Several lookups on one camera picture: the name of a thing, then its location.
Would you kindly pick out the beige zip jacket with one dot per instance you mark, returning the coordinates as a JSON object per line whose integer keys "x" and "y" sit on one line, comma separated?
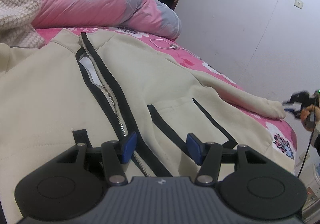
{"x": 50, "y": 101}

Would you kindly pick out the pink floral blanket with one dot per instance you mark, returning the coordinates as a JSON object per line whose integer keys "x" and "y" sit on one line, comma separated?
{"x": 260, "y": 129}

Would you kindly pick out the pink grey floral duvet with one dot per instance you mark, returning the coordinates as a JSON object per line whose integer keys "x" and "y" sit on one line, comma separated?
{"x": 100, "y": 1}

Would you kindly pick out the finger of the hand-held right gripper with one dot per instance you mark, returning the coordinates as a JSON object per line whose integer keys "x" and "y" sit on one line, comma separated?
{"x": 298, "y": 97}
{"x": 293, "y": 110}

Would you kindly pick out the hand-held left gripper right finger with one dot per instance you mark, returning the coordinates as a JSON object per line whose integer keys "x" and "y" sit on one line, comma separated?
{"x": 193, "y": 146}

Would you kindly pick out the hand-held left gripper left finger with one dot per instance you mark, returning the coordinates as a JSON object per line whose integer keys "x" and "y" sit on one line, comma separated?
{"x": 128, "y": 147}

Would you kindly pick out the person's right hand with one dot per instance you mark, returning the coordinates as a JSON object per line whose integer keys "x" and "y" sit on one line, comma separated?
{"x": 305, "y": 114}

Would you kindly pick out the person's right forearm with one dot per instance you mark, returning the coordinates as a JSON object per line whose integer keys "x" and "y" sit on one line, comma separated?
{"x": 317, "y": 141}

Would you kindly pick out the white plastic appliance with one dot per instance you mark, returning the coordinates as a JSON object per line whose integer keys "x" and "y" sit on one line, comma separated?
{"x": 312, "y": 194}

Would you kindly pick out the houndstooth knit sweater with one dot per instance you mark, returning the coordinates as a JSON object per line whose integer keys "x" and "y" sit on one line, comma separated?
{"x": 15, "y": 9}

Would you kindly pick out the white wall socket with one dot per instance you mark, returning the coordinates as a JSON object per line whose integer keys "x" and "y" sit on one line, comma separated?
{"x": 298, "y": 3}

